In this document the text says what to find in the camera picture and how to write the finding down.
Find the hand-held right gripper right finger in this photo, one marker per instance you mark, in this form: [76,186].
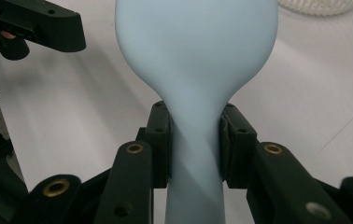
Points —
[235,149]

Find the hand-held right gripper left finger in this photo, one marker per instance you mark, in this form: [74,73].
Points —
[160,149]

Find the light blue plastic scoop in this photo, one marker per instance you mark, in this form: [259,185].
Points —
[196,62]

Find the white table cover sheet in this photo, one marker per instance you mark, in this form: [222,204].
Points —
[305,77]

